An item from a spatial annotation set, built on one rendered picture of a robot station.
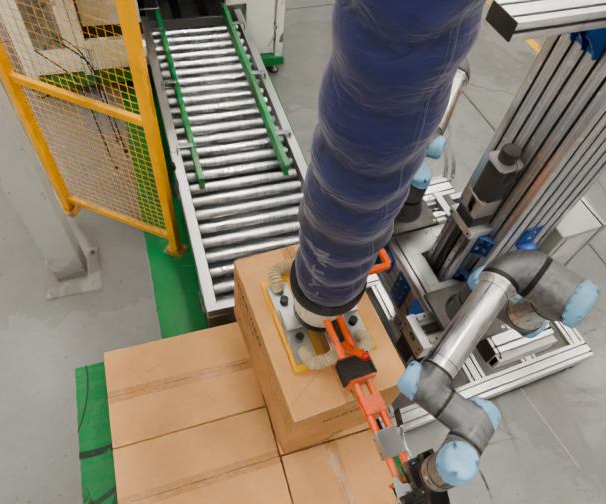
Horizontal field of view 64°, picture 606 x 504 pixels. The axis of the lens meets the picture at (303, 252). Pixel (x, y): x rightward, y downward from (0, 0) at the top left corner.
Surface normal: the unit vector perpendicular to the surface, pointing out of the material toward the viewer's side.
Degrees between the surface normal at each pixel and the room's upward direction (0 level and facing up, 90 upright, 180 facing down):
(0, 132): 90
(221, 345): 0
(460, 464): 1
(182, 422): 0
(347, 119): 81
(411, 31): 103
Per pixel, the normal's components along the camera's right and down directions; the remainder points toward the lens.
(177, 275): 0.10, -0.56
